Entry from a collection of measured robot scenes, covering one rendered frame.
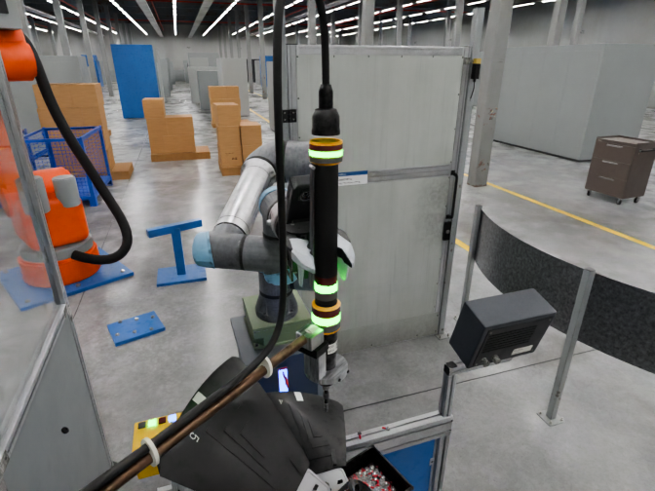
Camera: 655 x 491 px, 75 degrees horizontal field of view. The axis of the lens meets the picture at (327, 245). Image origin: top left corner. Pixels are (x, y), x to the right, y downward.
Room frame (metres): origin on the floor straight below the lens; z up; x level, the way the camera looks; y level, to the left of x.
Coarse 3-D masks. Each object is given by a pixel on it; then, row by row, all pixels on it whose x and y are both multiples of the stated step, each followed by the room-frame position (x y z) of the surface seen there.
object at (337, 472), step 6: (318, 474) 0.58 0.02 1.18; (324, 474) 0.59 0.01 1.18; (330, 474) 0.59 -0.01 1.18; (336, 474) 0.59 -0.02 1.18; (342, 474) 0.59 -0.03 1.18; (324, 480) 0.57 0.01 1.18; (330, 480) 0.57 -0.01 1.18; (336, 480) 0.57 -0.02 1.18; (330, 486) 0.56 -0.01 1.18; (336, 486) 0.56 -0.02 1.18
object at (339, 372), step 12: (312, 336) 0.51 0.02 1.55; (300, 348) 0.52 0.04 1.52; (312, 348) 0.51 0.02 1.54; (324, 348) 0.52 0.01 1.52; (312, 360) 0.53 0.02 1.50; (324, 360) 0.53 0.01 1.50; (336, 360) 0.57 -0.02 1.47; (312, 372) 0.53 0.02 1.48; (324, 372) 0.53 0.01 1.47; (336, 372) 0.54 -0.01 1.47; (348, 372) 0.55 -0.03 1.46; (324, 384) 0.52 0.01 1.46
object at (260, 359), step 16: (320, 0) 0.55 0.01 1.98; (320, 16) 0.55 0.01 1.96; (272, 336) 0.47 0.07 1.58; (272, 368) 0.44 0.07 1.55; (208, 400) 0.37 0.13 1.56; (192, 416) 0.35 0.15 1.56; (160, 432) 0.33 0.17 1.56; (144, 448) 0.31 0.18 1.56; (128, 464) 0.29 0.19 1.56; (96, 480) 0.27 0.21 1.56
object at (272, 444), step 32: (224, 384) 0.55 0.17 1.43; (256, 384) 0.59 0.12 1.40; (224, 416) 0.51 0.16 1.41; (256, 416) 0.54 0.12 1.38; (192, 448) 0.45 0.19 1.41; (224, 448) 0.47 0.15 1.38; (256, 448) 0.49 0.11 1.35; (288, 448) 0.52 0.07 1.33; (192, 480) 0.42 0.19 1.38; (224, 480) 0.44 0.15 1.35; (256, 480) 0.46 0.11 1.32; (288, 480) 0.48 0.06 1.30
